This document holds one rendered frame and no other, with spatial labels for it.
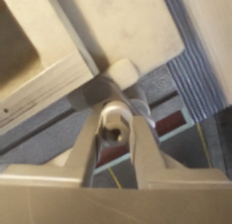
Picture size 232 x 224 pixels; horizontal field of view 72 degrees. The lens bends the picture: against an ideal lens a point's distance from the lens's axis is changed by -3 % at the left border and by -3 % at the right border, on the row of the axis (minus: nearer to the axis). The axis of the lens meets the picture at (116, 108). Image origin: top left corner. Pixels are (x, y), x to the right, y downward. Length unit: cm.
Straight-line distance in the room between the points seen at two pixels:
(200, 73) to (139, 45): 27
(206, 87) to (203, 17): 17
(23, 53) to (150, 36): 18
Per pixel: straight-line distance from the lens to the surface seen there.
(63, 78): 18
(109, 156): 54
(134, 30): 24
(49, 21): 19
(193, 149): 120
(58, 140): 51
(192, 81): 47
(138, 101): 31
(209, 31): 48
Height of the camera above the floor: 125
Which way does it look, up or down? 72 degrees down
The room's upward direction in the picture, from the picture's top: 178 degrees counter-clockwise
